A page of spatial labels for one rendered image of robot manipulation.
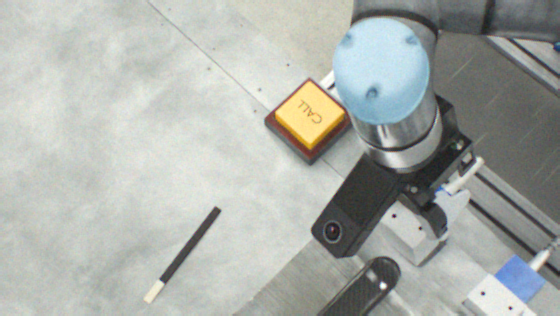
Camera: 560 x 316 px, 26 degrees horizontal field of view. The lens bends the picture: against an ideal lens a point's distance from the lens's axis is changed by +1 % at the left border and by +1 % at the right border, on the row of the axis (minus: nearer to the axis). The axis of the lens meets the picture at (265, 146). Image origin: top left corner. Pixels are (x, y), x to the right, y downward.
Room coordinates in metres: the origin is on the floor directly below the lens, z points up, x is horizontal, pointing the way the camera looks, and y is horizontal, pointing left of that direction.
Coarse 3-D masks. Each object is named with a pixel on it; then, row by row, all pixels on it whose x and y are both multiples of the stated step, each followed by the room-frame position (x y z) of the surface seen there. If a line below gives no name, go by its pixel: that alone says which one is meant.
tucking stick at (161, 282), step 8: (216, 208) 0.51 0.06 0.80; (208, 216) 0.50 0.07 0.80; (216, 216) 0.50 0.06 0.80; (208, 224) 0.49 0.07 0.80; (200, 232) 0.48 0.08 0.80; (192, 240) 0.47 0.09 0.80; (184, 248) 0.46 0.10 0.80; (192, 248) 0.46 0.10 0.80; (184, 256) 0.45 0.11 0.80; (176, 264) 0.44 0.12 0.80; (168, 272) 0.43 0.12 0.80; (160, 280) 0.42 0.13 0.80; (168, 280) 0.42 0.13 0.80; (152, 288) 0.42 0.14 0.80; (160, 288) 0.41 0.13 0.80; (144, 296) 0.41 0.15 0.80; (152, 296) 0.41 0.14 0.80
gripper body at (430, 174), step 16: (448, 112) 0.45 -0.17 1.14; (448, 128) 0.45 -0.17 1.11; (448, 144) 0.45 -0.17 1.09; (464, 144) 0.44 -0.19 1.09; (432, 160) 0.43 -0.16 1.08; (448, 160) 0.43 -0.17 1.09; (416, 176) 0.42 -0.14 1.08; (432, 176) 0.42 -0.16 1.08; (448, 176) 0.43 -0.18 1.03; (400, 192) 0.41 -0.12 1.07; (416, 192) 0.40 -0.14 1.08; (432, 192) 0.41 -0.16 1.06; (416, 208) 0.39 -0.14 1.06
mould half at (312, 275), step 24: (312, 240) 0.43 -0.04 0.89; (384, 240) 0.42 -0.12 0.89; (288, 264) 0.40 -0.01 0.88; (312, 264) 0.40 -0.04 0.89; (336, 264) 0.40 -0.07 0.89; (360, 264) 0.40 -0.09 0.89; (408, 264) 0.39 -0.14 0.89; (432, 264) 0.39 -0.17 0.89; (456, 264) 0.39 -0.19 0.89; (264, 288) 0.38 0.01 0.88; (288, 288) 0.38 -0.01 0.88; (312, 288) 0.37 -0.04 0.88; (336, 288) 0.37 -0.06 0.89; (408, 288) 0.36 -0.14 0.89; (432, 288) 0.36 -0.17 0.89; (456, 288) 0.36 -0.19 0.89; (240, 312) 0.35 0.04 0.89; (264, 312) 0.35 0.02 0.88; (288, 312) 0.35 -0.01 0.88; (312, 312) 0.35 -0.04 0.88; (384, 312) 0.34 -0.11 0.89; (408, 312) 0.34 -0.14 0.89; (432, 312) 0.34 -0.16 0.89; (456, 312) 0.33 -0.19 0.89; (528, 312) 0.33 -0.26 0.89
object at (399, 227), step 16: (480, 160) 0.49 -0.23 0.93; (464, 176) 0.47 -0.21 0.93; (448, 192) 0.45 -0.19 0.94; (400, 208) 0.44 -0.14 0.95; (384, 224) 0.42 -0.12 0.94; (400, 224) 0.42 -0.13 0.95; (416, 224) 0.42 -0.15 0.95; (400, 240) 0.40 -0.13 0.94; (416, 240) 0.40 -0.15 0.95; (432, 240) 0.40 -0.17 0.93; (416, 256) 0.39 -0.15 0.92
